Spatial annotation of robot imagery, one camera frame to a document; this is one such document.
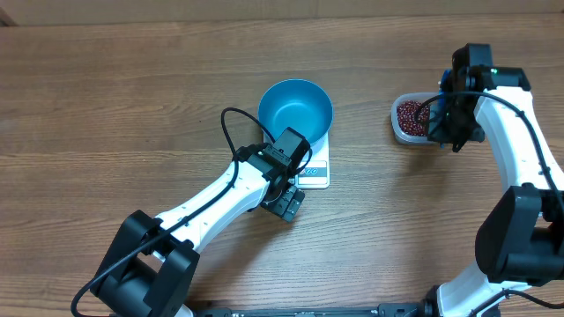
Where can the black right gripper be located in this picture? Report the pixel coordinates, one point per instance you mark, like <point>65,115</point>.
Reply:
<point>438,133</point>

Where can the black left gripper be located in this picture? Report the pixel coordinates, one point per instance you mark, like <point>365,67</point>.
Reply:
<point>289,203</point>

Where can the blue plastic measuring scoop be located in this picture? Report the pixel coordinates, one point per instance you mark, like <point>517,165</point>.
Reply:
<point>446,82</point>

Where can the red adzuki beans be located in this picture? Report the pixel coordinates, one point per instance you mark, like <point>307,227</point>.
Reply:
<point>406,118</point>

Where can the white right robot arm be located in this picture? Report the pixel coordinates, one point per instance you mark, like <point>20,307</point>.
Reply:
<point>520,244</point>

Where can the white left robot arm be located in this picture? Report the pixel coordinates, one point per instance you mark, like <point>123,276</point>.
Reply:
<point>148,269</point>

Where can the white digital kitchen scale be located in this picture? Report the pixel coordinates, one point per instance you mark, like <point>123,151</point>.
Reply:
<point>315,173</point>

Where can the blue metal bowl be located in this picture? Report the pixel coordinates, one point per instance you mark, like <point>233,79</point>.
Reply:
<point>298,104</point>

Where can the clear plastic food container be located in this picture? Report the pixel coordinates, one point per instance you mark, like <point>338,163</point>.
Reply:
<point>400,136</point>

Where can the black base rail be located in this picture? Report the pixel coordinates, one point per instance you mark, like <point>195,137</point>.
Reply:
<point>421,309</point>

